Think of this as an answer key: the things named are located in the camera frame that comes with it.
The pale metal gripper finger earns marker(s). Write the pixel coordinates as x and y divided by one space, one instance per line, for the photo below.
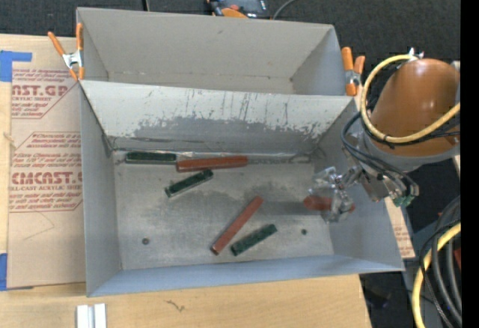
340 211
326 181

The grey metal bin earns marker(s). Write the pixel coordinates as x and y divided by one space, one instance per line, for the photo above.
187 229

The dark green flat block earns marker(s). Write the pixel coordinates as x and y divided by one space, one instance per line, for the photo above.
253 239
189 183
150 157

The brown cardboard board, red print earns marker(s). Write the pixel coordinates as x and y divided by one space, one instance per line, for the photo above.
41 206

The red-brown flat block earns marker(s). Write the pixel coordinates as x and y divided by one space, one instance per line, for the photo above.
211 163
237 224
317 203

